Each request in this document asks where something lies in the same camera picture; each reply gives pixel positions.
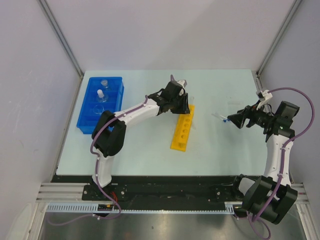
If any yellow test tube rack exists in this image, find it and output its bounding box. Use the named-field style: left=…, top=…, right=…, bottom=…
left=170, top=104, right=195, bottom=152

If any blue divided plastic bin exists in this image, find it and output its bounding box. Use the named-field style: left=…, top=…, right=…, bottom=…
left=76, top=76, right=124, bottom=135

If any small clear glass flask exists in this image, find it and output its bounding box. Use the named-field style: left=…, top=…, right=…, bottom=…
left=100, top=79, right=110, bottom=90

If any glass flask with white stopper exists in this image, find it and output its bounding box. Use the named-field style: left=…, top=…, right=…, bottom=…
left=96, top=89, right=109, bottom=103

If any clear glass beaker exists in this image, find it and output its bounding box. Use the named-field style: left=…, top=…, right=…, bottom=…
left=92, top=104, right=105, bottom=116

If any clear glass test tube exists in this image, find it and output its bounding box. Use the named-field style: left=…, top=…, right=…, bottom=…
left=188, top=96, right=195, bottom=105

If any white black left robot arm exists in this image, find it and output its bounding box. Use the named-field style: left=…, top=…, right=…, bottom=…
left=90, top=75, right=191, bottom=200

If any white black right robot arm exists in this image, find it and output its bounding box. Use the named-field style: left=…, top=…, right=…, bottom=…
left=227, top=101, right=300, bottom=225

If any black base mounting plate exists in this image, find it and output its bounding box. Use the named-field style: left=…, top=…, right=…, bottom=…
left=53, top=175, right=246, bottom=217

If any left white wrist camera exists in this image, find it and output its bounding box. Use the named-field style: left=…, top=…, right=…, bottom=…
left=176, top=79, right=187, bottom=96

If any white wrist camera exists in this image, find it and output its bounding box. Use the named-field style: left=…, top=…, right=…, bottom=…
left=256, top=90, right=273, bottom=110
left=176, top=79, right=187, bottom=96

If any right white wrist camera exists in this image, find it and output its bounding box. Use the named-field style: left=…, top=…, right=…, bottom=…
left=256, top=90, right=273, bottom=110

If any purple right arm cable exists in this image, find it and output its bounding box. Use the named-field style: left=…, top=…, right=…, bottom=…
left=246, top=86, right=315, bottom=240

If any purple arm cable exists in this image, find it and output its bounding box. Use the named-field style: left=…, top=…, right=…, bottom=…
left=246, top=86, right=315, bottom=240
left=47, top=74, right=176, bottom=227

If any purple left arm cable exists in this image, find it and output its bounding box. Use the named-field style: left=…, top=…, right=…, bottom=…
left=47, top=74, right=176, bottom=227

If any white slotted cable duct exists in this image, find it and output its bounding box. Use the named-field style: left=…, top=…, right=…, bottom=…
left=46, top=202, right=241, bottom=215

